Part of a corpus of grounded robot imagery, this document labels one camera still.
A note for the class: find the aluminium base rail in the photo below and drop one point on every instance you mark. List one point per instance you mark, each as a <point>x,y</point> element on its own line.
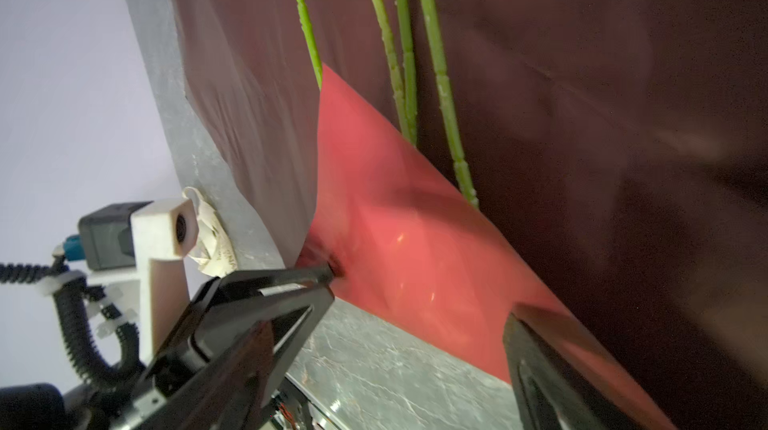
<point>291,407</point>

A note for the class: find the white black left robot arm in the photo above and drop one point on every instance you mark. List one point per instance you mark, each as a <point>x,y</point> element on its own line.
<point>102,344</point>

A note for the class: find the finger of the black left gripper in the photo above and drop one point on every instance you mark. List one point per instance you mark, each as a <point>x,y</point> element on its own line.
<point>276,323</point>
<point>242,284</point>

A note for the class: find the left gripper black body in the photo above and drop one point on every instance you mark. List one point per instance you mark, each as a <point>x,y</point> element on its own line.
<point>187,324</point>

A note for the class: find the white fake flower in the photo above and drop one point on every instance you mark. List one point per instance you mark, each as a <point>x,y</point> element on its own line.
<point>307,29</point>

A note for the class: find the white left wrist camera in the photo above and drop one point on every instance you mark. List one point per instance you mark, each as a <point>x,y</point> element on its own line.
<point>139,248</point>

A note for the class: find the dark red wrapping paper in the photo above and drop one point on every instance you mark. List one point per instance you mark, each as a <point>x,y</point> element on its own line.
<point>620,146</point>

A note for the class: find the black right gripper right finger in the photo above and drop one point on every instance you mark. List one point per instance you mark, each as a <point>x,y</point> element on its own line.
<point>549,392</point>

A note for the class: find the cream fake rose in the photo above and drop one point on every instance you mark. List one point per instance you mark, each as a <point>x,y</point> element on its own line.
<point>446,102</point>

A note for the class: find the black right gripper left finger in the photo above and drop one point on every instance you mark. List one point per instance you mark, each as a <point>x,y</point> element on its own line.
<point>182,389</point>

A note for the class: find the cream printed ribbon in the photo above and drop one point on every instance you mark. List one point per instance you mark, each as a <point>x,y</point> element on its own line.
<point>213,251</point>

